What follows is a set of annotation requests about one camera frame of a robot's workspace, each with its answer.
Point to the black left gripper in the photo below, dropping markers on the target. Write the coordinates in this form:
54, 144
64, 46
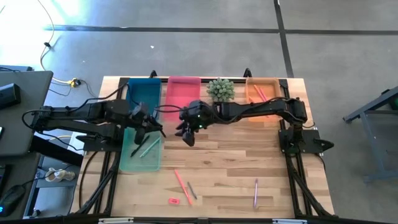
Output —
141, 116

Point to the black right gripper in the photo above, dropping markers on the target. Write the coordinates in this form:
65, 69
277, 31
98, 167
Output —
199, 113

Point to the teal pen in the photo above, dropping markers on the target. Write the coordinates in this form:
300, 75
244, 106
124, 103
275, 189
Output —
150, 147

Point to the black pen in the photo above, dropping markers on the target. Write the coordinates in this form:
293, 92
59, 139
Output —
140, 146

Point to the long pink pencil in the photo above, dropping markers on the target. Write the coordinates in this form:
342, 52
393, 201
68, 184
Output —
183, 186

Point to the grey crayon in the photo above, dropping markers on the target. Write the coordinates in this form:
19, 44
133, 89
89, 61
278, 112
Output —
192, 190

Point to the pink eraser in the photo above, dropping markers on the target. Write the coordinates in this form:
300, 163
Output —
174, 201

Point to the purple pen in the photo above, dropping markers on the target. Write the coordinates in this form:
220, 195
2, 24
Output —
255, 193

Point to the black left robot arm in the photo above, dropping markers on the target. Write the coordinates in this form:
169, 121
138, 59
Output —
77, 115

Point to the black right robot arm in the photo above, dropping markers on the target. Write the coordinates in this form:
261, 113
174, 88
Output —
255, 109

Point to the pink plastic bin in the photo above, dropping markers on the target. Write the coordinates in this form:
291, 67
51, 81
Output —
182, 93

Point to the blue plastic bin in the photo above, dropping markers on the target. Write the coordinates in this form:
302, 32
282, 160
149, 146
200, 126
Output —
143, 90

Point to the teal plastic bin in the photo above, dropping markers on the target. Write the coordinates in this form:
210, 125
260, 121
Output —
136, 163

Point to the potted green succulent plant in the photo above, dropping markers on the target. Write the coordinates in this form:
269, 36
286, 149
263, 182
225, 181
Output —
220, 91

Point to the orange plastic bin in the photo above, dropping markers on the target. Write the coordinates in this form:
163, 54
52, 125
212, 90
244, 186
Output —
270, 90

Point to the black desk bar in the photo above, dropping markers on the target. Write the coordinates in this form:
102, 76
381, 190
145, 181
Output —
56, 151

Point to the white rounded object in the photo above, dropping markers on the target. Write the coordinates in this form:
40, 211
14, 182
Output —
59, 175

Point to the grey desk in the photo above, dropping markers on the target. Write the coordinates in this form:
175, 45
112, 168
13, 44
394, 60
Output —
28, 93

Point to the black box device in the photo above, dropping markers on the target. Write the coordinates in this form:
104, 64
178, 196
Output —
9, 96

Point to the black computer mouse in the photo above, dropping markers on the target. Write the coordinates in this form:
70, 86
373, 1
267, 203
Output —
12, 197

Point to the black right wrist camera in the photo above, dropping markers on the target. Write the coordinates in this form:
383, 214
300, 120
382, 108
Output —
189, 138

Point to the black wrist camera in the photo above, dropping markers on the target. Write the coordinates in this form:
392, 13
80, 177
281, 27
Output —
189, 138
140, 137

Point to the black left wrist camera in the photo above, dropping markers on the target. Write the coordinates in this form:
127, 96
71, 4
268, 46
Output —
140, 137

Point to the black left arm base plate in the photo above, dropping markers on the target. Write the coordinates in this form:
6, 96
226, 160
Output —
93, 146

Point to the black aluminium rig frame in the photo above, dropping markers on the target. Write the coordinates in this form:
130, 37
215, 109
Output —
241, 80

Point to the white frame bracket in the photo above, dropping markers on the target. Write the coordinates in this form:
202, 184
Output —
289, 221
115, 220

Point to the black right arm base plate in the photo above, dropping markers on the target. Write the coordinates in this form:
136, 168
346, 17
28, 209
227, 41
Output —
312, 146

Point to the blue-grey metal cart frame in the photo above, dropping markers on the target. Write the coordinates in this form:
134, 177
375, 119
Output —
370, 143

